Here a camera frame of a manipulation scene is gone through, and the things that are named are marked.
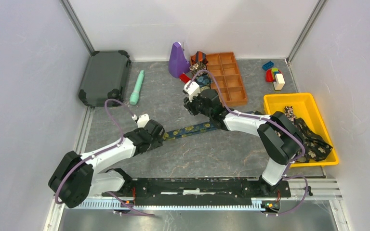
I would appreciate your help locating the navy yellow floral tie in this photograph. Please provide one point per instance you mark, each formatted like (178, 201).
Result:
(189, 131)

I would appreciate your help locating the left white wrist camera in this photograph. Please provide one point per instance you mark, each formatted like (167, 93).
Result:
(141, 120)

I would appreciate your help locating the yellow plastic bin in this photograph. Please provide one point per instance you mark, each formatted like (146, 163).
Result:
(304, 106)

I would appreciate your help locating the purple metronome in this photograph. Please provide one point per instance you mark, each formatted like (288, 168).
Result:
(178, 64)

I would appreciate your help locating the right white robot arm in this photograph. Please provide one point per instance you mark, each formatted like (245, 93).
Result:
(281, 139)

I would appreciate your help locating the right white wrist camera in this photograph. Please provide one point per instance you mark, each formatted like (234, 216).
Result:
(192, 89)

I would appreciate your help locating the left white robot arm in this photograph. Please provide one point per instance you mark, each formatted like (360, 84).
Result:
(78, 176)

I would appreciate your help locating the mint green flashlight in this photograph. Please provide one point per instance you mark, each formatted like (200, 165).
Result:
(134, 97)

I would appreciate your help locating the brown floral rolled tie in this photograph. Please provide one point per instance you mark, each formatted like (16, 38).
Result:
(197, 67)

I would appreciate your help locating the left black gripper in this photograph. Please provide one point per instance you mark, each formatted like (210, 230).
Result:
(157, 143)

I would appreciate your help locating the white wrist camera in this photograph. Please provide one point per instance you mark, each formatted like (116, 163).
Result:
(141, 120)
(192, 89)

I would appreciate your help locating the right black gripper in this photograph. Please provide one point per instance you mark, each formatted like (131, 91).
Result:
(189, 105)

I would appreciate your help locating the blue toy brick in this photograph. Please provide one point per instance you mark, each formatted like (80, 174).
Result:
(267, 65)

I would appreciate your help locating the orange navy striped rolled tie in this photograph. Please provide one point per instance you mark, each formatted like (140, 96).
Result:
(199, 57)

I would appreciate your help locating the orange wooden compartment tray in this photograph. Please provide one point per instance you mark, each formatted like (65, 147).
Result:
(225, 69)

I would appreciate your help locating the dark green hard case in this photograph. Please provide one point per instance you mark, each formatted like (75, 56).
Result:
(105, 77)

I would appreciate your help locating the pink floral dark tie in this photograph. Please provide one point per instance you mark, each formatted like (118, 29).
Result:
(289, 113)

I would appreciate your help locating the white toy block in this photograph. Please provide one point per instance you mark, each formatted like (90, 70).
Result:
(279, 81)

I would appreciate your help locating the red block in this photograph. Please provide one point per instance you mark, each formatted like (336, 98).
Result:
(184, 78)

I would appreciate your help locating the blue patterned rolled tie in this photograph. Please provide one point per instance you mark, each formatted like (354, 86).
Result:
(204, 82)

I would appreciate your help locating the colourful toy block stack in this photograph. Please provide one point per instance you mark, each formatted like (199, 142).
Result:
(270, 74)

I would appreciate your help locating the black gold floral tie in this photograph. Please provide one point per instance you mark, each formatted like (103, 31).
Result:
(315, 147)

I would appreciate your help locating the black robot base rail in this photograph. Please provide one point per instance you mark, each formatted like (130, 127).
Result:
(200, 191)

